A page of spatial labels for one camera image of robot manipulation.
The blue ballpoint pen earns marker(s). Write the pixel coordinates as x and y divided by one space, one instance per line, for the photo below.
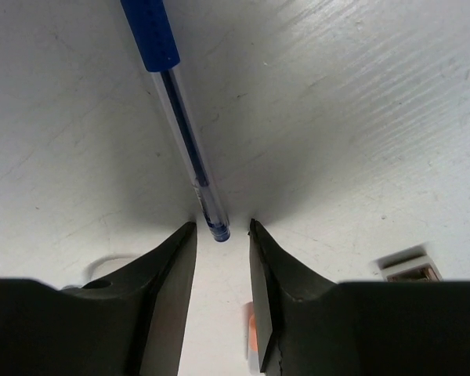
152 32

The white tape roll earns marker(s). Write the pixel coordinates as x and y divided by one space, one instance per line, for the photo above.
101 267

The orange grey marker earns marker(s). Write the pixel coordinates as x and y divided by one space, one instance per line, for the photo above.
252 344

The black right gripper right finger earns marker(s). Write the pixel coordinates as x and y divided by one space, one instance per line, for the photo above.
309 325

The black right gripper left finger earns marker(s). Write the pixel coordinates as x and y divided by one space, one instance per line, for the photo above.
129 322

